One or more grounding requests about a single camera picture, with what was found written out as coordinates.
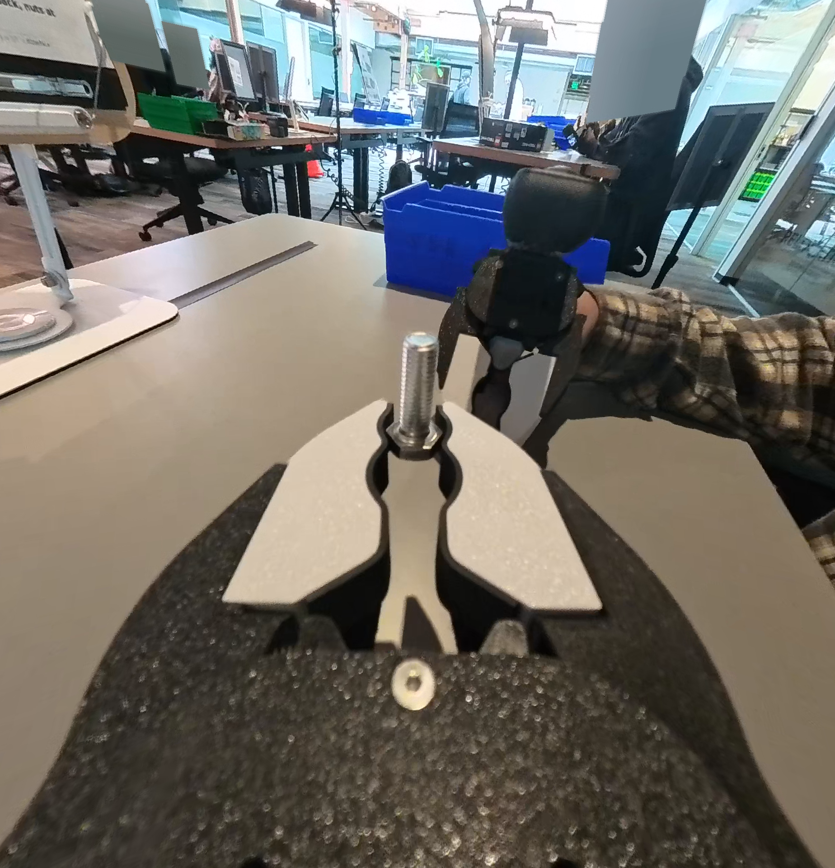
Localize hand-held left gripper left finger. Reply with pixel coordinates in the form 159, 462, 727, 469
223, 400, 396, 606

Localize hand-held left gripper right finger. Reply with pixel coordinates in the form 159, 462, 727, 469
432, 401, 603, 616

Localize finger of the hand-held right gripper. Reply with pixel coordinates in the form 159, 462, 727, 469
438, 334, 508, 431
500, 354, 555, 447

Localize silver hex bolt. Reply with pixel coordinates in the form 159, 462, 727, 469
387, 332, 452, 462

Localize blue plastic bin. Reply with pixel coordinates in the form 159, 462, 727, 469
381, 179, 611, 302

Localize person's right forearm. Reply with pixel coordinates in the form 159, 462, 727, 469
573, 286, 835, 479

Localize wooden desk with black legs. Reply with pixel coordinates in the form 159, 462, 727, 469
129, 115, 338, 219
431, 136, 622, 194
292, 115, 432, 211

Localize black printed box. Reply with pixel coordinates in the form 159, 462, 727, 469
480, 117, 555, 153

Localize black monitor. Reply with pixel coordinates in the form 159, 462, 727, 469
214, 39, 259, 103
421, 83, 451, 133
244, 42, 283, 104

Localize black overhead light panel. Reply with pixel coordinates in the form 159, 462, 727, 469
495, 8, 553, 48

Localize black tripod light stand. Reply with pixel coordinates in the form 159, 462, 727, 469
319, 0, 367, 231

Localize white base board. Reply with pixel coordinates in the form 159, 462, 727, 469
0, 278, 181, 408

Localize person's plaid shirt torso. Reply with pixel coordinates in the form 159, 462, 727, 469
800, 502, 835, 608

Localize black office chair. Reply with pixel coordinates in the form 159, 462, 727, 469
138, 152, 237, 243

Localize green plastic bins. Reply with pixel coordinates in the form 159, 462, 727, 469
136, 91, 222, 137

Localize sign board on stand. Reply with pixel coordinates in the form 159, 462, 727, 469
0, 0, 137, 354

